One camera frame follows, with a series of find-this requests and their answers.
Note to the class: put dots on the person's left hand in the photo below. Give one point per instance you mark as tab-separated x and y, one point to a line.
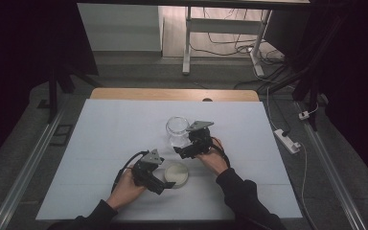
124	190

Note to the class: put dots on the black stand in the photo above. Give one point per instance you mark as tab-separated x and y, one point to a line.
52	92
303	83

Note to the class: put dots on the white desk frame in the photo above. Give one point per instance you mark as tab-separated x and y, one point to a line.
223	26

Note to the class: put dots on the clear glass jar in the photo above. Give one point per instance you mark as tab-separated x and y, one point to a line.
176	129

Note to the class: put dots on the white cabinet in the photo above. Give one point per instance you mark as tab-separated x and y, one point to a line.
121	27

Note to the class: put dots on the wooden table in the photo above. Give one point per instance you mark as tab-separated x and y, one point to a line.
159	94

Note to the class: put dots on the small white adapter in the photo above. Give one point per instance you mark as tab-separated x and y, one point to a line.
304	115

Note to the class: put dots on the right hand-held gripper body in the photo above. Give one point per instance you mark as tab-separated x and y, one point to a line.
199	140

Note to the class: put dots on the beige round jar lid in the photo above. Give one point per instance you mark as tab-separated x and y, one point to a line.
177	173

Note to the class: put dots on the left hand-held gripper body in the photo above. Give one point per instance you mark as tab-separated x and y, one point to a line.
145	174

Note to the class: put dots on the metal floor rail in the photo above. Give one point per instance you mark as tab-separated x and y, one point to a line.
25	174
330	172

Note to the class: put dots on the white table mat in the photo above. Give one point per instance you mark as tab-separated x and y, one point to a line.
108	134

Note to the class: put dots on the person's right hand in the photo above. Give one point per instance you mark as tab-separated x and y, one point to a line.
216	159

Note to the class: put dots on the white power strip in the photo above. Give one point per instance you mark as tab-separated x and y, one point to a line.
287	140

